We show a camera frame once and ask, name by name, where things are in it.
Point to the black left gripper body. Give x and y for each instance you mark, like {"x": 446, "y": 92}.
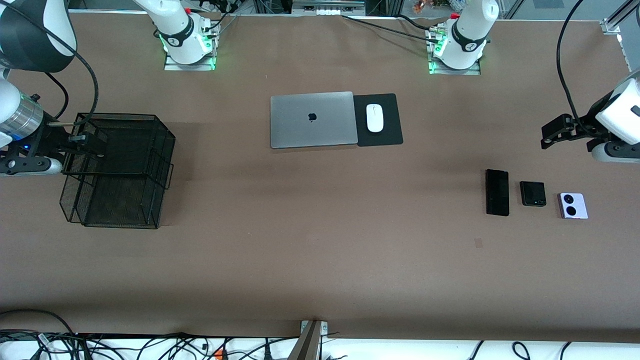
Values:
{"x": 584, "y": 127}

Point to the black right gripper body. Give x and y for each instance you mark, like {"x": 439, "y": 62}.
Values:
{"x": 50, "y": 136}

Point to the black flip phone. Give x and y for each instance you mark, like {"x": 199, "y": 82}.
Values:
{"x": 532, "y": 194}

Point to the lavender flip phone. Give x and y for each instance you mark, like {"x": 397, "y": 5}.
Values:
{"x": 573, "y": 206}

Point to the long black smartphone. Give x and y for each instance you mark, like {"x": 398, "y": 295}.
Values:
{"x": 497, "y": 192}

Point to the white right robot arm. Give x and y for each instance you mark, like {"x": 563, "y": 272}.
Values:
{"x": 30, "y": 45}

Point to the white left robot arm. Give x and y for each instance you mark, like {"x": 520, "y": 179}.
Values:
{"x": 470, "y": 30}

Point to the black mouse pad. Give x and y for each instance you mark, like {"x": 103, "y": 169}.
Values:
{"x": 392, "y": 135}

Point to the white computer mouse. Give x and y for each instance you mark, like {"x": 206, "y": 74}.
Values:
{"x": 375, "y": 118}

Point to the silver closed laptop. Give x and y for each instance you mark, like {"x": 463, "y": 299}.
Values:
{"x": 300, "y": 125}

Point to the white power strip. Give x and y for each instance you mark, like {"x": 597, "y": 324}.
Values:
{"x": 327, "y": 10}

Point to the aluminium table edge rail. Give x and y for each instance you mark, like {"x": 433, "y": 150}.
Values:
{"x": 626, "y": 55}

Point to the aluminium frame profile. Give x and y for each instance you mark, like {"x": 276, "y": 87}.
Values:
{"x": 611, "y": 26}

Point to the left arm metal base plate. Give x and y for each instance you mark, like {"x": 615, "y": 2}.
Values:
{"x": 455, "y": 72}

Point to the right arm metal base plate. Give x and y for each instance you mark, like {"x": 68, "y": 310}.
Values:
{"x": 190, "y": 67}

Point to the aluminium camera mount post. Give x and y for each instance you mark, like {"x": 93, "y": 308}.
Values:
{"x": 307, "y": 345}

